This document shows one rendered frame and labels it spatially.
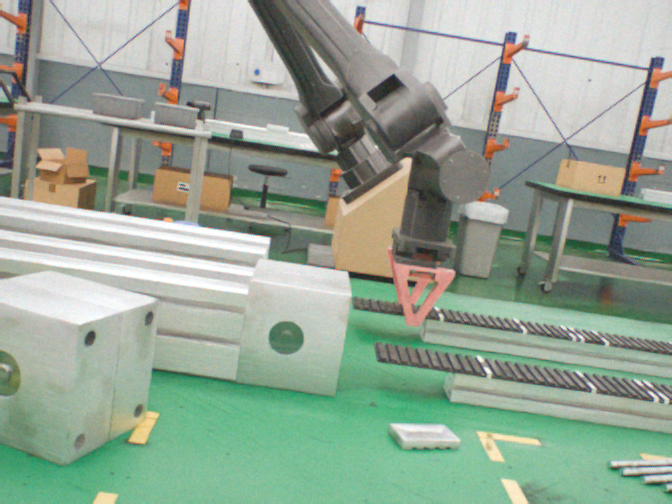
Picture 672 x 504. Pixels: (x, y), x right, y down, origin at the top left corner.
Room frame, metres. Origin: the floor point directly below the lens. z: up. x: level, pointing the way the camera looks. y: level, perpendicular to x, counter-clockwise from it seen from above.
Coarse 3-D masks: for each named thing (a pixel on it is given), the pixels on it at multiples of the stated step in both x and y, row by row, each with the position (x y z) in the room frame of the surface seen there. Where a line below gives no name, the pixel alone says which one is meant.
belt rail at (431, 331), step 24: (432, 336) 0.85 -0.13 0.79; (456, 336) 0.86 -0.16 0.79; (480, 336) 0.86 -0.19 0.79; (504, 336) 0.86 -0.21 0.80; (528, 336) 0.86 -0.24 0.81; (552, 360) 0.86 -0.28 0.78; (576, 360) 0.86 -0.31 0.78; (600, 360) 0.86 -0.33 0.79; (624, 360) 0.87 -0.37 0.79; (648, 360) 0.87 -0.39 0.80
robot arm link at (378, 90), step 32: (288, 0) 0.94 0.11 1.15; (320, 0) 0.93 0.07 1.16; (320, 32) 0.91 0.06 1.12; (352, 32) 0.90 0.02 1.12; (352, 64) 0.87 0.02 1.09; (384, 64) 0.87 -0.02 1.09; (352, 96) 0.87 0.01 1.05; (384, 96) 0.88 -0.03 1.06; (416, 96) 0.84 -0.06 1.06; (384, 128) 0.83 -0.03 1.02; (416, 128) 0.84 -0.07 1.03
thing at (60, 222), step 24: (0, 216) 0.80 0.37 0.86; (24, 216) 0.80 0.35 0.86; (48, 216) 0.82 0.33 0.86; (72, 216) 0.88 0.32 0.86; (96, 216) 0.88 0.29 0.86; (120, 216) 0.89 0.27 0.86; (72, 240) 0.82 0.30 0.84; (96, 240) 0.82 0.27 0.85; (120, 240) 0.81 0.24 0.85; (144, 240) 0.81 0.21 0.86; (168, 240) 0.81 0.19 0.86; (192, 240) 0.82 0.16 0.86; (216, 240) 0.88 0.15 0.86; (240, 240) 0.89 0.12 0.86; (264, 240) 0.89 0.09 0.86; (240, 264) 0.82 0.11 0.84
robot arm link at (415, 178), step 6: (414, 162) 0.86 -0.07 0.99; (420, 162) 0.85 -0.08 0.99; (414, 168) 0.86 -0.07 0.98; (420, 168) 0.85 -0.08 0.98; (414, 174) 0.86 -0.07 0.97; (420, 174) 0.85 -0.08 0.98; (414, 180) 0.85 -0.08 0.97; (420, 180) 0.85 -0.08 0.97; (414, 186) 0.85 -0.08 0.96; (420, 186) 0.85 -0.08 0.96; (426, 192) 0.86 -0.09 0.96; (426, 198) 0.85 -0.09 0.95; (438, 198) 0.86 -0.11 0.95
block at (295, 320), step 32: (256, 288) 0.63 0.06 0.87; (288, 288) 0.63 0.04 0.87; (320, 288) 0.64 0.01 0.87; (256, 320) 0.63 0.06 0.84; (288, 320) 0.63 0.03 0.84; (320, 320) 0.63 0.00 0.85; (256, 352) 0.63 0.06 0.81; (288, 352) 0.63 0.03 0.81; (320, 352) 0.63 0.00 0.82; (256, 384) 0.63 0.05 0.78; (288, 384) 0.63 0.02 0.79; (320, 384) 0.63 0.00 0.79
